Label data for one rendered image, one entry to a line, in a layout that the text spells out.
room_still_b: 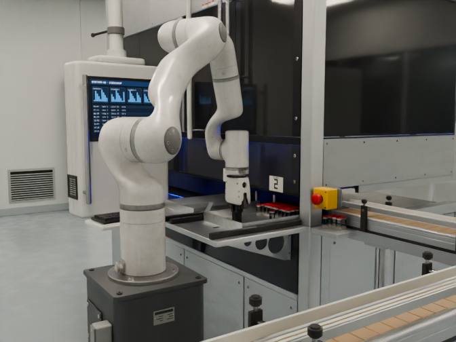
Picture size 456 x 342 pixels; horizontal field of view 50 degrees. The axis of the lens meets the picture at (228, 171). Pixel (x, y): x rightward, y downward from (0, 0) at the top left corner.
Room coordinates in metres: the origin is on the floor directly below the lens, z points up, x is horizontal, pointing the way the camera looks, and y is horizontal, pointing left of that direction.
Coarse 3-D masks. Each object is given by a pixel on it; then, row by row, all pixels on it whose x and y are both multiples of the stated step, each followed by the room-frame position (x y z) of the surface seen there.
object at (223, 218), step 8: (248, 208) 2.00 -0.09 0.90; (208, 216) 1.85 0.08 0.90; (216, 216) 1.80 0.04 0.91; (224, 216) 1.93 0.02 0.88; (248, 216) 1.94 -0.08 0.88; (256, 216) 1.94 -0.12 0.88; (264, 216) 1.94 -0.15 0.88; (288, 216) 1.78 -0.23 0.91; (296, 216) 1.80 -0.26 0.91; (216, 224) 1.80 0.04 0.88; (224, 224) 1.76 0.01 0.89; (232, 224) 1.71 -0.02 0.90; (240, 224) 1.67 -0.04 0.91; (248, 224) 1.68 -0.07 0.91; (256, 224) 1.70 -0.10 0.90; (264, 224) 1.72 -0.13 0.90
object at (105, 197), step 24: (72, 72) 2.31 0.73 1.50; (96, 72) 2.34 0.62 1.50; (120, 72) 2.42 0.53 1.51; (144, 72) 2.50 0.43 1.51; (72, 96) 2.32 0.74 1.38; (96, 96) 2.33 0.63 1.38; (120, 96) 2.41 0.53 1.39; (144, 96) 2.49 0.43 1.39; (72, 120) 2.33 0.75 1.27; (96, 120) 2.33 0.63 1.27; (72, 144) 2.34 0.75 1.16; (96, 144) 2.33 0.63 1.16; (72, 168) 2.35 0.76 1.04; (96, 168) 2.33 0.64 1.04; (72, 192) 2.35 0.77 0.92; (96, 192) 2.33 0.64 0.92
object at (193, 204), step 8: (168, 200) 2.17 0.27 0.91; (176, 200) 2.19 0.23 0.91; (184, 200) 2.21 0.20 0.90; (192, 200) 2.23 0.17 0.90; (200, 200) 2.26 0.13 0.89; (208, 200) 2.28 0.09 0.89; (216, 200) 2.31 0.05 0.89; (224, 200) 2.33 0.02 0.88; (176, 208) 2.06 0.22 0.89; (184, 208) 2.01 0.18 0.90; (192, 208) 1.95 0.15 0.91; (200, 208) 1.96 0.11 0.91; (216, 208) 2.01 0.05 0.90
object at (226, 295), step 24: (168, 240) 2.70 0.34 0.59; (336, 240) 1.84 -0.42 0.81; (192, 264) 2.48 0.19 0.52; (216, 264) 2.28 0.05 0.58; (336, 264) 1.84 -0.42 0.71; (360, 264) 1.92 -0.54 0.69; (408, 264) 2.10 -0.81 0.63; (432, 264) 2.20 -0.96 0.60; (216, 288) 2.28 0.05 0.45; (240, 288) 2.12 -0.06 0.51; (264, 288) 1.97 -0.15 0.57; (336, 288) 1.84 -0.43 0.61; (360, 288) 1.92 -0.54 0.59; (216, 312) 2.28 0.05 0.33; (240, 312) 2.12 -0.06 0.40; (264, 312) 1.97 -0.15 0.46; (288, 312) 1.84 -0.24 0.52; (216, 336) 2.28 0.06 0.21
